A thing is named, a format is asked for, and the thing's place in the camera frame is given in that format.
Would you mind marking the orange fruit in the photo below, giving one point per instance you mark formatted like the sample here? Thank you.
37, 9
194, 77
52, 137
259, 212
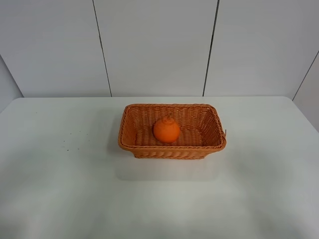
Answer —
166, 129

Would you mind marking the orange wicker basket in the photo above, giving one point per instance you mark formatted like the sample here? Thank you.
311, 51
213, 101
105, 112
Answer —
201, 131

